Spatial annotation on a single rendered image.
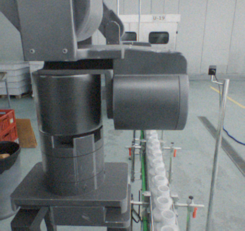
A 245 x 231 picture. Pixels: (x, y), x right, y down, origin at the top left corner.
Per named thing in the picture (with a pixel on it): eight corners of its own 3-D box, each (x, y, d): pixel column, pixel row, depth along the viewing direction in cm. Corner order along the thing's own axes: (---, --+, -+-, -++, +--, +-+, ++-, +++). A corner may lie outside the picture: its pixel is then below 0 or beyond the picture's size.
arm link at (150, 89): (54, -11, 22) (8, -35, 14) (179, -13, 22) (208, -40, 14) (66, 111, 26) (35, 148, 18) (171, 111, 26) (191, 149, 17)
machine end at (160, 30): (173, 119, 511) (180, 14, 450) (109, 117, 519) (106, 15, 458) (165, 100, 663) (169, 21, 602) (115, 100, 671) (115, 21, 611)
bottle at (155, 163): (163, 202, 95) (165, 165, 90) (148, 201, 95) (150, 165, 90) (161, 192, 101) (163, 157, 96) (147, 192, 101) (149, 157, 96)
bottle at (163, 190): (157, 239, 77) (159, 195, 73) (149, 226, 83) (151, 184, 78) (173, 235, 79) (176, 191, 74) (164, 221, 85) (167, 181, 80)
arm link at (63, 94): (44, 56, 23) (16, 61, 17) (116, 56, 22) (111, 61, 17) (52, 124, 25) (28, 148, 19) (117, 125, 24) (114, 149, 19)
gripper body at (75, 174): (127, 219, 20) (126, 139, 18) (10, 217, 21) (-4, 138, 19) (128, 177, 26) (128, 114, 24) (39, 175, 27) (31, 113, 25)
